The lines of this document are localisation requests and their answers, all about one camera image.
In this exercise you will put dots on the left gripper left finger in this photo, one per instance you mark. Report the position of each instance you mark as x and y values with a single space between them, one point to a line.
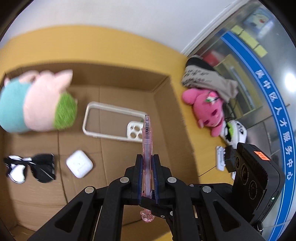
95 214

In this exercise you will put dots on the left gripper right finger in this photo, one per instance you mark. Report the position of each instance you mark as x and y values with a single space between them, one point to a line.
175 192

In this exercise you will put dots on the pink pen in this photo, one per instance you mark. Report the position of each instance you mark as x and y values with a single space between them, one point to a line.
147 175

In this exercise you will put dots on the white earbuds case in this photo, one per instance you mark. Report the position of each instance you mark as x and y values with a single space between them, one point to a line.
79 164

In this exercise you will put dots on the black sunglasses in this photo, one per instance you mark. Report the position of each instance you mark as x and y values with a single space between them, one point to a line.
42 167

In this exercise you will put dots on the white clear phone case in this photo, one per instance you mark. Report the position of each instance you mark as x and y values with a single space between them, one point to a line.
113 122

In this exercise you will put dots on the brown cardboard box tray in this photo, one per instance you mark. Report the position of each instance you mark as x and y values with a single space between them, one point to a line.
26 207

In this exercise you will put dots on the pig plush toy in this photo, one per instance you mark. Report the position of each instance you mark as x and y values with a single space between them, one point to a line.
38 101

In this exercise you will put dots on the blue banner with characters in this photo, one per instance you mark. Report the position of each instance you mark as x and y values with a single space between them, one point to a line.
282 122

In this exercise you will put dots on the white device at edge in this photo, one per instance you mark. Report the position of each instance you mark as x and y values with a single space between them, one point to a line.
220 160

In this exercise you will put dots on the white panda plush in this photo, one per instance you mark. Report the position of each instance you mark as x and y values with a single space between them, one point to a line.
233 132

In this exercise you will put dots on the pink plush toy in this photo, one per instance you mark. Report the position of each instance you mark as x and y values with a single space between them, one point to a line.
207 108

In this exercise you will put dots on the yellow sticky notes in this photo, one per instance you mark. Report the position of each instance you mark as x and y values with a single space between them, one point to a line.
249 40

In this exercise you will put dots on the cartoon poster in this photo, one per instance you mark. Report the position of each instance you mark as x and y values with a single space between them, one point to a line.
260 21

